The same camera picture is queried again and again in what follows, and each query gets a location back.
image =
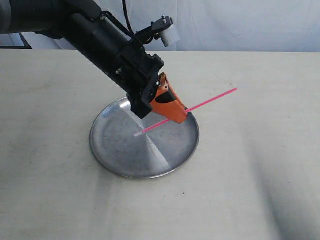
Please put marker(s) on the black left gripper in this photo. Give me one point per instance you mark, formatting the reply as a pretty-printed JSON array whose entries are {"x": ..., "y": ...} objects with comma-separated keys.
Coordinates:
[{"x": 136, "y": 72}]

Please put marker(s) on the pink flexible stick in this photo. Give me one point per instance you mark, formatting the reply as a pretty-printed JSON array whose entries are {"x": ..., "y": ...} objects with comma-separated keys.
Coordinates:
[{"x": 150, "y": 128}]

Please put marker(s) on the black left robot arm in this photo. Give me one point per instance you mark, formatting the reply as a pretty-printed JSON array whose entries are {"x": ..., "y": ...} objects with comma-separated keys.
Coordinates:
[{"x": 82, "y": 23}]

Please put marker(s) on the round metal plate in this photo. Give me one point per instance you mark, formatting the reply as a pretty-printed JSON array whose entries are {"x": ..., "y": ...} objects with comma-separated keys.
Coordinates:
[{"x": 116, "y": 146}]

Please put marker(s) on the blue backdrop cloth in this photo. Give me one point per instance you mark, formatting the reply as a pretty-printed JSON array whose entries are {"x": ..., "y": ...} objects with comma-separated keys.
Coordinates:
[{"x": 230, "y": 25}]

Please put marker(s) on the dark frame behind table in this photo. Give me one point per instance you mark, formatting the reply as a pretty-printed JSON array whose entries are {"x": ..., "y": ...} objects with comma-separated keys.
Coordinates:
[{"x": 13, "y": 41}]

